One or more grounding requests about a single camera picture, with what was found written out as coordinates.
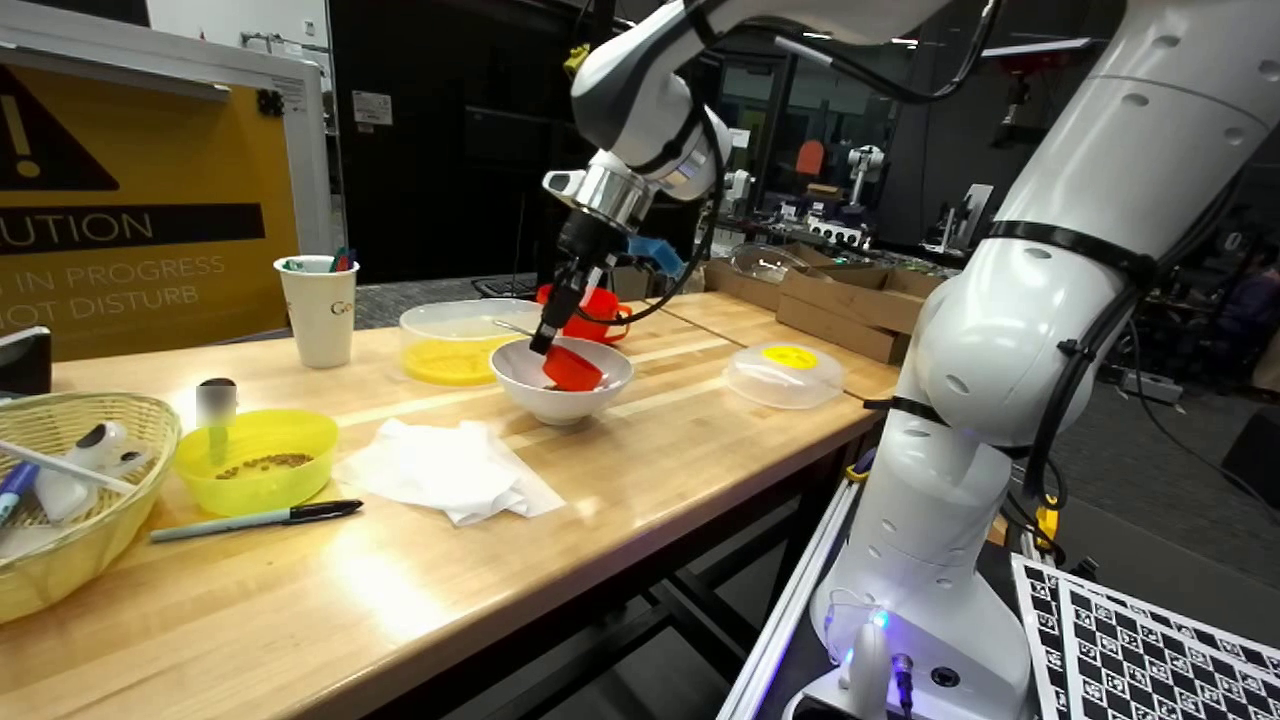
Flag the black cable bundle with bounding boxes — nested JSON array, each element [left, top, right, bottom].
[[585, 0, 1165, 534]]

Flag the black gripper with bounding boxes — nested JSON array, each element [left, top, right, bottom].
[[527, 209, 633, 355]]

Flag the small black device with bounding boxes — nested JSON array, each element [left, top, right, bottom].
[[0, 324, 56, 400]]

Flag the brown beans pile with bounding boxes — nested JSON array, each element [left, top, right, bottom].
[[212, 448, 319, 485]]

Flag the small white background robot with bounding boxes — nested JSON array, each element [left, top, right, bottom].
[[839, 138, 891, 216]]

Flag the long flat cardboard box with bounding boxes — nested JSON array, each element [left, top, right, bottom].
[[705, 252, 954, 369]]

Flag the aluminium frame rail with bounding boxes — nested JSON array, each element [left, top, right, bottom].
[[716, 471, 865, 720]]

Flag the black marker pen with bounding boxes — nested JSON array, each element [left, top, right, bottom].
[[149, 495, 369, 549]]

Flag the yellow-green plastic bowl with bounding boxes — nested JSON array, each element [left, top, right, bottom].
[[172, 405, 344, 520]]

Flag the woven yellow basket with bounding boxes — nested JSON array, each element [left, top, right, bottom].
[[0, 388, 183, 627]]

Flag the yellow plastic piece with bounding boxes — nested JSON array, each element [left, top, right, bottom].
[[759, 338, 826, 374]]

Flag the yellow caution sign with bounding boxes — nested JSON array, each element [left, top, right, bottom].
[[0, 65, 301, 365]]

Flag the white paper cup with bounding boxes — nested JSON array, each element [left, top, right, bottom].
[[272, 252, 365, 372]]

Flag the clear container yellow contents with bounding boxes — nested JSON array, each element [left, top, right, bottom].
[[396, 294, 543, 388]]

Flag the clear round lidded container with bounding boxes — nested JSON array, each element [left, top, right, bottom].
[[724, 338, 847, 413]]

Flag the red plastic cup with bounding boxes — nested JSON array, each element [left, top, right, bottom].
[[534, 278, 635, 349]]

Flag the checkerboard calibration board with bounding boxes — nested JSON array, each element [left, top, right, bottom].
[[1009, 551, 1280, 720]]

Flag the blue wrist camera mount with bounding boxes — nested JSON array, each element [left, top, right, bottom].
[[619, 233, 692, 278]]

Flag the black metal spoon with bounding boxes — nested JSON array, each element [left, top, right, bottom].
[[192, 374, 240, 471]]

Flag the white round object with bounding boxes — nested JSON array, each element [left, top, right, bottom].
[[65, 420, 157, 485]]

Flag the white paper towel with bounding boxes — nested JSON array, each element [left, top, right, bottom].
[[331, 415, 568, 529]]

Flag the blue marker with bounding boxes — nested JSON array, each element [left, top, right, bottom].
[[0, 456, 45, 529]]

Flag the white bowl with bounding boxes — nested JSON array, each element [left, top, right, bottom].
[[488, 331, 639, 430]]

